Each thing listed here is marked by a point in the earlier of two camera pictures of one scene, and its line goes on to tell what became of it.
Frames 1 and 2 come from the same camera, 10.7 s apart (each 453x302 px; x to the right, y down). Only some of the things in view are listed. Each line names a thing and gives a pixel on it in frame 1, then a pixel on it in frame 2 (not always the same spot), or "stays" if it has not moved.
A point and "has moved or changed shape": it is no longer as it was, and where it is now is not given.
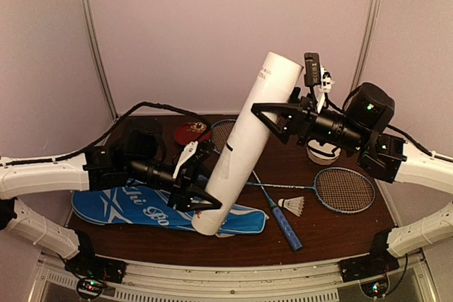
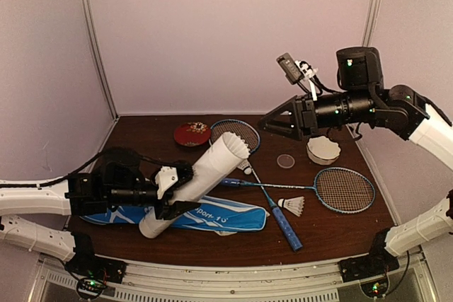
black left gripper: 187,176 -> 177,207
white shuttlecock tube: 243,136 has moved or changed shape
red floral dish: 191,131 stays
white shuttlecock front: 294,204 stays
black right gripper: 300,119 -> 306,114
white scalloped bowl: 324,154 stays
